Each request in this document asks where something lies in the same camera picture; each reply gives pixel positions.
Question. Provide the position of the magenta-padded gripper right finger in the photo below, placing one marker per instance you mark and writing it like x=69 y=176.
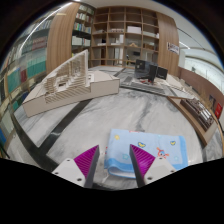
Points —
x=151 y=168

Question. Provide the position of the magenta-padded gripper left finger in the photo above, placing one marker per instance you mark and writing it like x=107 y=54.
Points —
x=75 y=170

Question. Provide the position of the light blue printed towel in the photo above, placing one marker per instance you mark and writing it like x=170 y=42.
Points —
x=156 y=143

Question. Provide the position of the brown model on wooden base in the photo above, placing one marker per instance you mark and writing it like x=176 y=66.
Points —
x=196 y=115

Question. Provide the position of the grey flat model base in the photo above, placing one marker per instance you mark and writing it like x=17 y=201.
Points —
x=143 y=87

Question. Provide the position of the small white architectural model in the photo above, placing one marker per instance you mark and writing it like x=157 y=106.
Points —
x=175 y=81

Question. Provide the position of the long bookshelf with green books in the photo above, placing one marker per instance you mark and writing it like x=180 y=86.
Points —
x=30 y=63

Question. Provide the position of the dark bookshelf with books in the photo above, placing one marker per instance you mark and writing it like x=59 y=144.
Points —
x=81 y=31

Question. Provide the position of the wooden shelf unit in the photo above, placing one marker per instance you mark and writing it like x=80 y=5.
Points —
x=116 y=33

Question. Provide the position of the red wall panel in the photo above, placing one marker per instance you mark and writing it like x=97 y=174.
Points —
x=218 y=110

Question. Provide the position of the white wall sign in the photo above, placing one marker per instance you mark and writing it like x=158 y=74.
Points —
x=173 y=48

